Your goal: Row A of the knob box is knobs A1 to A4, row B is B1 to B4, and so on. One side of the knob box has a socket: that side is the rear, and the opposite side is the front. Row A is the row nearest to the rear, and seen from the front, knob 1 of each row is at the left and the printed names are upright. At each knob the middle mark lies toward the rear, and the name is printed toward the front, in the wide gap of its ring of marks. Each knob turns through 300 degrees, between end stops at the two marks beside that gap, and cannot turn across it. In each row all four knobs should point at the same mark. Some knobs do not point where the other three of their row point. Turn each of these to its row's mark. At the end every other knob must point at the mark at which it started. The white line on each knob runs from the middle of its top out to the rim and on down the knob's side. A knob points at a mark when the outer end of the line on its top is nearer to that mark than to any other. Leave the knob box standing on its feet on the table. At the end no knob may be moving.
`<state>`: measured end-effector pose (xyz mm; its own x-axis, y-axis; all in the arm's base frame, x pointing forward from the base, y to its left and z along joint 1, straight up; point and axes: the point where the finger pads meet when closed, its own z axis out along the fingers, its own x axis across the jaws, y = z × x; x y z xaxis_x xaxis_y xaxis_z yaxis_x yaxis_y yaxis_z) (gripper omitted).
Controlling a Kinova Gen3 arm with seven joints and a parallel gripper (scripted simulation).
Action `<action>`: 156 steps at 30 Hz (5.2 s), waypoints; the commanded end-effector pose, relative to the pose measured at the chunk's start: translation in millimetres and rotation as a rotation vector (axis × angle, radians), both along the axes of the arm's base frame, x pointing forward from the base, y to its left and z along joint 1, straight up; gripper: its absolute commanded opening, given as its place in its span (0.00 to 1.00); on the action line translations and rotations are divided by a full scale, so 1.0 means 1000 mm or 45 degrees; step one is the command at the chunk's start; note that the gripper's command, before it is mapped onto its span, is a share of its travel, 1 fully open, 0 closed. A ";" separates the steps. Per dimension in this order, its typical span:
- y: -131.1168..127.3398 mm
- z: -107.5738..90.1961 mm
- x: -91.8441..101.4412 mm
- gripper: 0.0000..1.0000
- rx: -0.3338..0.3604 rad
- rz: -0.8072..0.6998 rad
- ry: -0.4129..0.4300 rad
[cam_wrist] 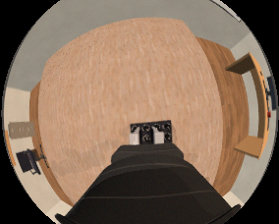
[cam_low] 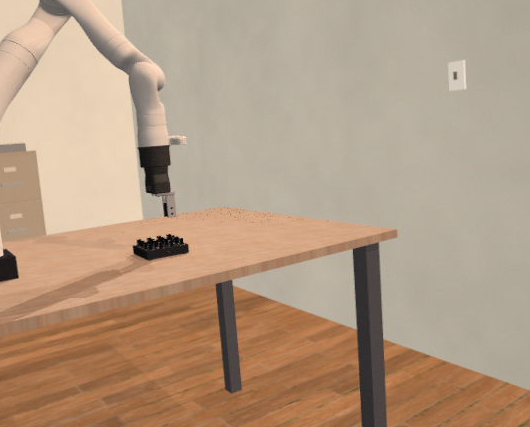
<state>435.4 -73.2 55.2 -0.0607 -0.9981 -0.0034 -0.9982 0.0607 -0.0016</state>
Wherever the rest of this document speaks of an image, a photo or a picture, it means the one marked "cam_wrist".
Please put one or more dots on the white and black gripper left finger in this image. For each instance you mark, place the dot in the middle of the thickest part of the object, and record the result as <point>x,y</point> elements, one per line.
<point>135,138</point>

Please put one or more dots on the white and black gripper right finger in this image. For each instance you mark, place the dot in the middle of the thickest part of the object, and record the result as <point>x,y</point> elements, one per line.
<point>156,137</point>

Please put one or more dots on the black square box with knobs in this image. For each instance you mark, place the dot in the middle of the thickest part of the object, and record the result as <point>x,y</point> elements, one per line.
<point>161,126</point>

